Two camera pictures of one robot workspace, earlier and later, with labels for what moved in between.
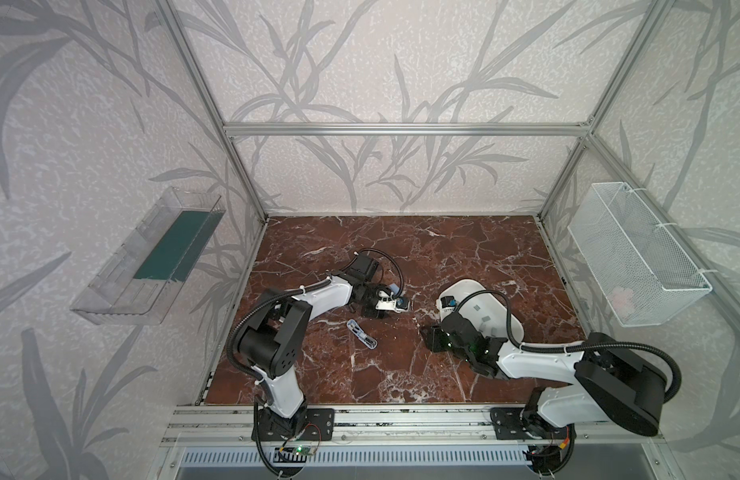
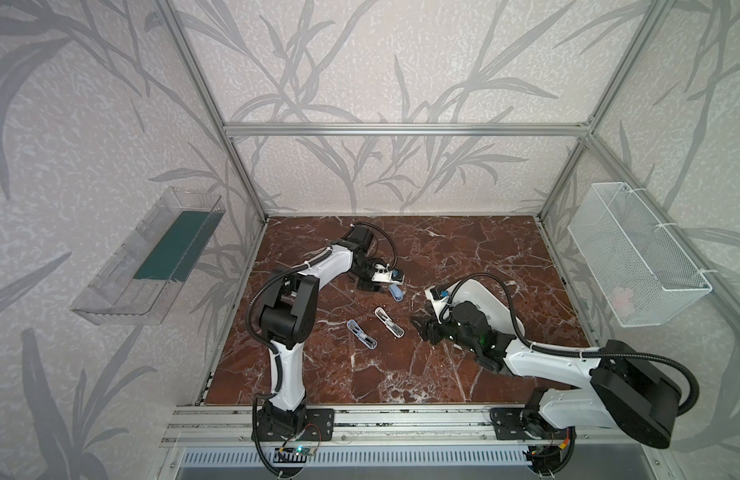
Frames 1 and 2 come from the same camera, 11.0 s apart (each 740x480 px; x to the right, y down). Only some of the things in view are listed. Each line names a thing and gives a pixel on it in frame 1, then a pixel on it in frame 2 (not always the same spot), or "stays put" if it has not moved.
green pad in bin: (176, 251) stays put
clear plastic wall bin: (140, 278) stays put
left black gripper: (378, 298) -> (375, 274)
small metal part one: (360, 334) stays put
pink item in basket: (621, 298) stays put
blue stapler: (390, 302) -> (389, 324)
